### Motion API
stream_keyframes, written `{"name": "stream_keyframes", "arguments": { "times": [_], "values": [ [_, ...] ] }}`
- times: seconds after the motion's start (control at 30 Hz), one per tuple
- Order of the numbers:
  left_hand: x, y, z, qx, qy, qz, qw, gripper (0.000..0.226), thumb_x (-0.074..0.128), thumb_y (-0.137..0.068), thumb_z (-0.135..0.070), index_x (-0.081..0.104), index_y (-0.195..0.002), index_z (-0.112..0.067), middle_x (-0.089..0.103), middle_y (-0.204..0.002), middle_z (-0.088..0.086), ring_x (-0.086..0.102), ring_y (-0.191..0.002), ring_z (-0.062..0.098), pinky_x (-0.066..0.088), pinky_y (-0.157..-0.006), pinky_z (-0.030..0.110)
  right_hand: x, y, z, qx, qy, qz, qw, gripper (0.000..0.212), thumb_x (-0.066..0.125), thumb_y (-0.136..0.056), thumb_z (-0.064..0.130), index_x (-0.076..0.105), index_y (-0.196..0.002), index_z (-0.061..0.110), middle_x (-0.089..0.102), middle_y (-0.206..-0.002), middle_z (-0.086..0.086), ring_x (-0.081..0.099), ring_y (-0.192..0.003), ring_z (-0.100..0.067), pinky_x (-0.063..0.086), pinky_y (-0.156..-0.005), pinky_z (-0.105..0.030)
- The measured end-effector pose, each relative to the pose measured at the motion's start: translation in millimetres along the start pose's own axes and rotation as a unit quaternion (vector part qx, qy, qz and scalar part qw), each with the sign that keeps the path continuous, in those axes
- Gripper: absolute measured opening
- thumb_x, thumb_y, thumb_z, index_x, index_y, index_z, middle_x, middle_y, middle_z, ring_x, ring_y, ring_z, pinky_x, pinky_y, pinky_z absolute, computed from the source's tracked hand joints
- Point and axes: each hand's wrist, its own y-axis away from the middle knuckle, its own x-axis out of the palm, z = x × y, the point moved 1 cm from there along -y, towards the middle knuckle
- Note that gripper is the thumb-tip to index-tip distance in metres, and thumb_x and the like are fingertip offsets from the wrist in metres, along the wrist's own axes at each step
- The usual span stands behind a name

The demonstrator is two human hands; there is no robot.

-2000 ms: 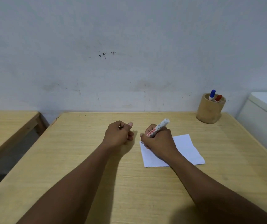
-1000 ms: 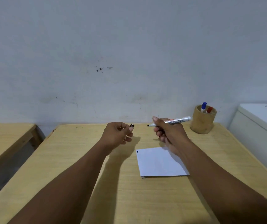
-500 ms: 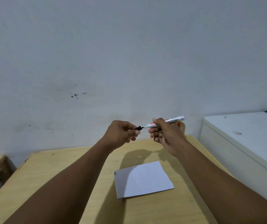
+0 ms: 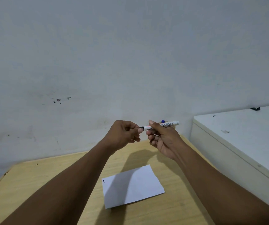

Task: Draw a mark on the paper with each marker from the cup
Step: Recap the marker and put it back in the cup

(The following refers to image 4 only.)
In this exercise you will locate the person's right hand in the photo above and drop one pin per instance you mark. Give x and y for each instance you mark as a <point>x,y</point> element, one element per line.
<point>167,142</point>

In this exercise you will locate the person's left hand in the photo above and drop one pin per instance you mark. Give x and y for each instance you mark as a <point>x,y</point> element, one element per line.
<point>122,135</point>

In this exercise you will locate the black marker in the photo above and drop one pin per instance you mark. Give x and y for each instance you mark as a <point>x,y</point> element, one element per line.
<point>175,123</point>

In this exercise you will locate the white paper sheet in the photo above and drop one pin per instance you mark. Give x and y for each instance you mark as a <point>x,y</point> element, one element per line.
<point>134,187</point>

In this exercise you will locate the person's right forearm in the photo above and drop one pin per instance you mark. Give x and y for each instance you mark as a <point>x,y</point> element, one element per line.
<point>219,192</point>

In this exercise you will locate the person's left forearm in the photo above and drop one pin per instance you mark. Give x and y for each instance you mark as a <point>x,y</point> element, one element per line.
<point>66,185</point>

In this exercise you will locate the white cabinet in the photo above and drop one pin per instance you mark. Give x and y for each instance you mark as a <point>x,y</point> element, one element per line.
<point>247,142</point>

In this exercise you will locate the small black clip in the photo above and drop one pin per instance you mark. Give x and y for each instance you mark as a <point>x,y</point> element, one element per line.
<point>255,108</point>

